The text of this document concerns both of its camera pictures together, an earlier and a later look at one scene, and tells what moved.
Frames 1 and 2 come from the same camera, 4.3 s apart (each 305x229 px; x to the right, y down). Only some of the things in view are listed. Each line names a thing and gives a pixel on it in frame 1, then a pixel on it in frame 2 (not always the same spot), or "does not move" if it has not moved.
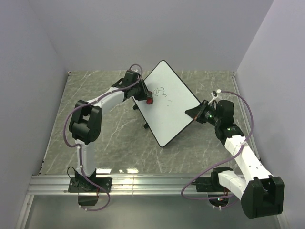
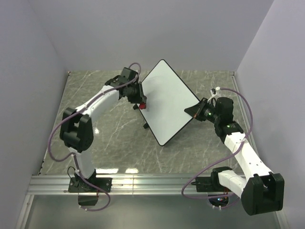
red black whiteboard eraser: [149, 99] -> [142, 105]
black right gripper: [197, 112] does not move
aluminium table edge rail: [156, 185] does not move
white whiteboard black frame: [166, 118] does not move
